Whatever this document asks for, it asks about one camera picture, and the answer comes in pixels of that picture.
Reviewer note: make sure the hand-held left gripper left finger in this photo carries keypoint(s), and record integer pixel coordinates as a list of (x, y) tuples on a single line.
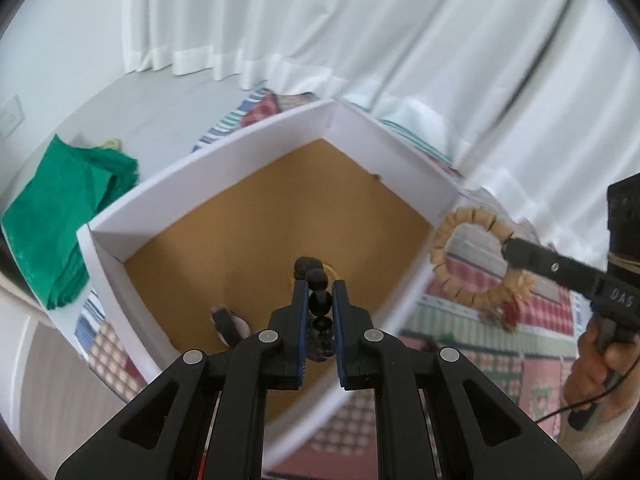
[(299, 310)]

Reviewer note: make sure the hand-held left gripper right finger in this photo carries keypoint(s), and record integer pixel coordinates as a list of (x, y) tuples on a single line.
[(339, 320)]

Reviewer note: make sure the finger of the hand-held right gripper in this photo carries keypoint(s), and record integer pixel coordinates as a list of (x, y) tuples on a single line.
[(545, 262)]

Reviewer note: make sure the white cardboard box brown bottom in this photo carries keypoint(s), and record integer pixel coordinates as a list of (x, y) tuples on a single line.
[(200, 185)]

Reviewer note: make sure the person's right forearm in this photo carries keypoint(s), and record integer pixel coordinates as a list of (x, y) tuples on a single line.
[(595, 440)]

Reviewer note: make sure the person's right hand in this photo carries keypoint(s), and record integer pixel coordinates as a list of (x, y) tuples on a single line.
[(582, 375)]

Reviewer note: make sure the patchwork printed blanket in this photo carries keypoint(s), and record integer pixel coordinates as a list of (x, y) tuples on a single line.
[(475, 360)]

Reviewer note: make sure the pale yellow object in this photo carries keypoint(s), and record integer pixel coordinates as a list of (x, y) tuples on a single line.
[(110, 144)]

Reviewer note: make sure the green cloth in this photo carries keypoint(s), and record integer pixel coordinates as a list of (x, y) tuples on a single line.
[(55, 220)]

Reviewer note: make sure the white curtain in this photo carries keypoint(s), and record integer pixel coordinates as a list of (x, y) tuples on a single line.
[(350, 35)]

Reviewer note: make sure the white wall socket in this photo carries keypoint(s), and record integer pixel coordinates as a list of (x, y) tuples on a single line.
[(10, 116)]

